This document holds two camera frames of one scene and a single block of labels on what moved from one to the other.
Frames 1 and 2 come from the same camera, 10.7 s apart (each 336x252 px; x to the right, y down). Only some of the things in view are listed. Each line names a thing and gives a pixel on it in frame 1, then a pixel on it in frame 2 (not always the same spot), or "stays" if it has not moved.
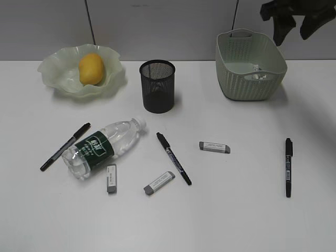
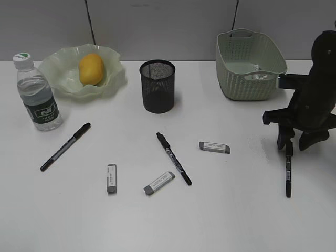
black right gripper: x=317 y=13 -> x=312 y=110
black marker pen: x=289 y=155 stays
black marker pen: x=64 y=147 stays
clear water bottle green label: x=93 y=152 -> x=38 y=94
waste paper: x=255 y=68 stays
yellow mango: x=91 y=69 stays
